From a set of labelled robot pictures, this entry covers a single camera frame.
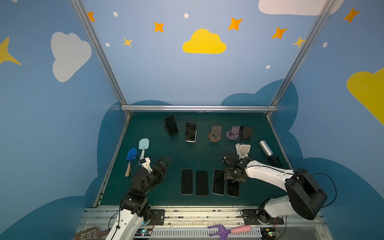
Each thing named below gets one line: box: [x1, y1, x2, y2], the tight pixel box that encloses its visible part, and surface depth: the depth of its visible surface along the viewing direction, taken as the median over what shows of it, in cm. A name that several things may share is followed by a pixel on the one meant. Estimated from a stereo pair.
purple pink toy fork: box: [208, 224, 252, 240], surface depth 72 cm
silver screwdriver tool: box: [259, 140, 276, 163], surface depth 100 cm
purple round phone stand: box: [226, 126, 240, 140], surface depth 106 cm
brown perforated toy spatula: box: [74, 226, 111, 240], surface depth 71 cm
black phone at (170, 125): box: [163, 114, 179, 136], surface depth 106 cm
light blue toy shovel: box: [138, 138, 150, 160], surface depth 103 cm
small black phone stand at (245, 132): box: [239, 126, 253, 140], surface depth 106 cm
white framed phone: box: [212, 169, 226, 196], surface depth 87 cm
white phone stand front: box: [235, 143, 251, 160], surface depth 98 cm
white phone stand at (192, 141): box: [185, 130, 197, 143], surface depth 106 cm
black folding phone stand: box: [163, 114, 180, 137], surface depth 106 cm
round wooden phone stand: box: [208, 125, 222, 143], surface depth 104 cm
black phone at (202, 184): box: [196, 170, 209, 196], surface depth 86 cm
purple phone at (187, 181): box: [180, 169, 194, 195], surface depth 87 cm
